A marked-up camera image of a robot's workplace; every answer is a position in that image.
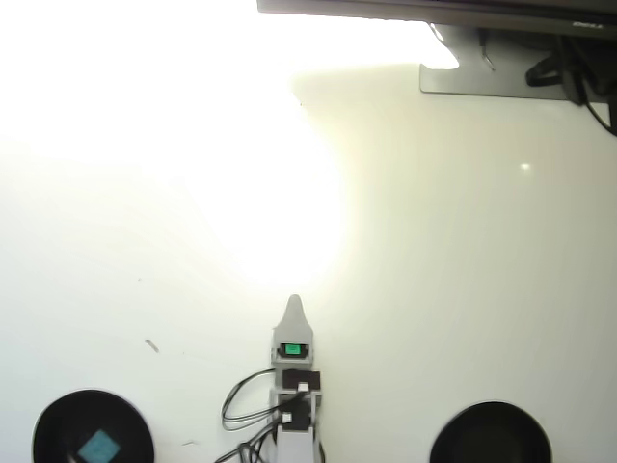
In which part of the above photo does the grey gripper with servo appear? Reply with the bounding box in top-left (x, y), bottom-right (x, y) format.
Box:
top-left (270, 294), bottom-right (316, 370)

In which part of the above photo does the blue cube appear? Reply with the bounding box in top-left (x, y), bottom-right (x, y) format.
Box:
top-left (77, 429), bottom-right (121, 463)

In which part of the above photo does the black round bowl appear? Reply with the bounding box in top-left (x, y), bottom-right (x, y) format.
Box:
top-left (32, 389), bottom-right (157, 463)
top-left (428, 400), bottom-right (553, 463)

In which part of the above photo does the silver monitor stand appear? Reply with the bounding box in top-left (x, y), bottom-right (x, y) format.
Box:
top-left (418, 22), bottom-right (579, 102)

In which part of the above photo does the black computer monitor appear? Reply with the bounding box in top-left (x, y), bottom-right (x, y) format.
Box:
top-left (255, 0), bottom-right (617, 36)

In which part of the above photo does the black looped servo cable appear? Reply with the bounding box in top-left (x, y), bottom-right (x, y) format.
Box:
top-left (220, 368), bottom-right (286, 432)

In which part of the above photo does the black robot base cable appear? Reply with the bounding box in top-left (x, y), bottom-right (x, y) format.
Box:
top-left (214, 420), bottom-right (283, 463)

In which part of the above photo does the thin grey monitor cable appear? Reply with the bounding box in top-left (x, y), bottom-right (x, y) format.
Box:
top-left (475, 27), bottom-right (497, 73)

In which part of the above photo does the black monitor cable bundle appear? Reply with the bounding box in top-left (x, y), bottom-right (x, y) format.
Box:
top-left (523, 34), bottom-right (617, 137)

